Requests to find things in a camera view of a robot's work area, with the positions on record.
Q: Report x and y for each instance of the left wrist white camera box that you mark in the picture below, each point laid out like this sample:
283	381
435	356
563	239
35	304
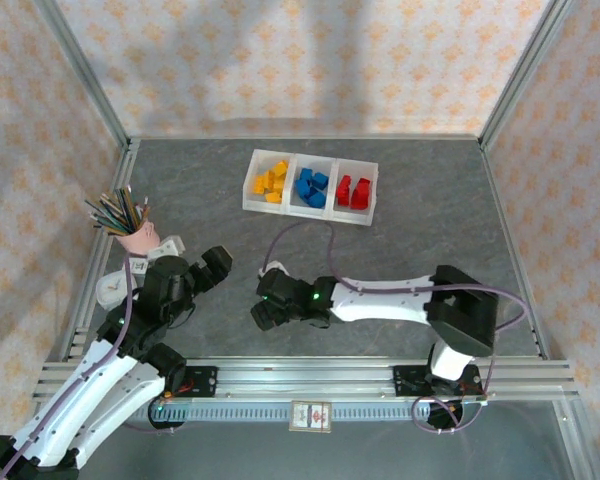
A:
170	246

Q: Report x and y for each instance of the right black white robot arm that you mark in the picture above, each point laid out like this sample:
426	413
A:
380	305

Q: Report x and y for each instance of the yellow lego brick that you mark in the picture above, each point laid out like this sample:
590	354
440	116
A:
279	185
269	188
281	168
274	198
258	186
268	176

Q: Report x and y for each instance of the small label card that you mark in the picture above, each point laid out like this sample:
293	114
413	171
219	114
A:
311	416

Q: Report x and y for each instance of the white plastic bin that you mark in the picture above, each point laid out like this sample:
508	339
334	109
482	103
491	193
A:
305	212
257	208
352	218

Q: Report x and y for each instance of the grey robot mount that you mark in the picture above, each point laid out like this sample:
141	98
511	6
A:
272	266

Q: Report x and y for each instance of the small white printed card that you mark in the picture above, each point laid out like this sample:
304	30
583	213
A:
139	266

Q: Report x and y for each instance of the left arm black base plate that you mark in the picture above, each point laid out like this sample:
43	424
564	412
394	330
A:
202	382

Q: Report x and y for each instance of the red lego brick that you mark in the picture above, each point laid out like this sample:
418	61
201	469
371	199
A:
343	197
359	201
345	182
364	186

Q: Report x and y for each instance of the coloured pencil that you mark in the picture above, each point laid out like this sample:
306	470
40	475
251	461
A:
144	210
105	216
133	206
116	212
109	224
125	208

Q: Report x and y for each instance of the long aluminium mounting rail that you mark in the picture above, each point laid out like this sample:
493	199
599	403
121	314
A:
305	380

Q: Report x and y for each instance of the aluminium corner post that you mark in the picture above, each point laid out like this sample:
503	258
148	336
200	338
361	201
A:
82	65
526	65

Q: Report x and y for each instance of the white alarm clock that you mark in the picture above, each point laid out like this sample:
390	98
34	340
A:
110	292

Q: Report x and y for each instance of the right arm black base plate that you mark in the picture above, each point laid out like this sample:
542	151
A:
405	382

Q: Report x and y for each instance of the aluminium table side rail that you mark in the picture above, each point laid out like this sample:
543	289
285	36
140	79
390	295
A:
126	165
501	200

